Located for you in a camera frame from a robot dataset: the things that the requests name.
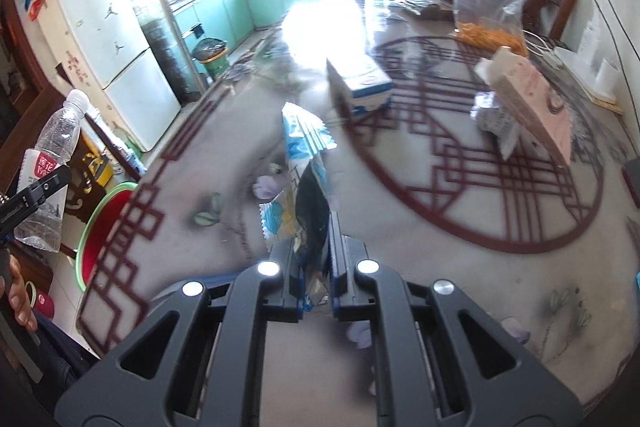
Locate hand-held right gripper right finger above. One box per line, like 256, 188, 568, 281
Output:
327, 212, 583, 427

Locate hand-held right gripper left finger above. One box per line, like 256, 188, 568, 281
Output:
55, 234, 306, 427

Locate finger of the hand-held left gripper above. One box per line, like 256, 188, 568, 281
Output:
0, 164, 73, 233

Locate clear plastic bottle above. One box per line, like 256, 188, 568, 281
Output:
14, 89, 90, 253

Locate blue snack wrapper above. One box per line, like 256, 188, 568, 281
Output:
259, 103, 335, 313

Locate white milk carton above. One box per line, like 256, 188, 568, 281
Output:
326, 54, 393, 118

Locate clear plastic wrapper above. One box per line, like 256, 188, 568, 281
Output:
470, 89, 526, 158

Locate green trash bin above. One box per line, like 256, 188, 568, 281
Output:
192, 38, 230, 80

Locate person's left hand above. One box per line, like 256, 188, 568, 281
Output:
6, 263, 39, 334

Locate yellow plastic container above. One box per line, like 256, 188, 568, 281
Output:
82, 152, 113, 185

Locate red round lid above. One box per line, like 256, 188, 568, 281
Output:
30, 292, 56, 320

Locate white refrigerator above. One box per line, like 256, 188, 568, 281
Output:
52, 0, 182, 152

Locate person's dark blue trousers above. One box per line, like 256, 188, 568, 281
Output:
30, 317, 106, 408

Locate black box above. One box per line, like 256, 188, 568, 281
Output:
621, 157, 640, 210

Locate yellow book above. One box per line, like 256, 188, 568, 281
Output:
585, 89, 626, 115

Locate white cylindrical holder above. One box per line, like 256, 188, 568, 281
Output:
595, 57, 621, 95

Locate white desk lamp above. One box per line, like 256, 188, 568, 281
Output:
537, 0, 628, 105

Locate white charger cable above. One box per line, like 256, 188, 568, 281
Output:
522, 32, 566, 68

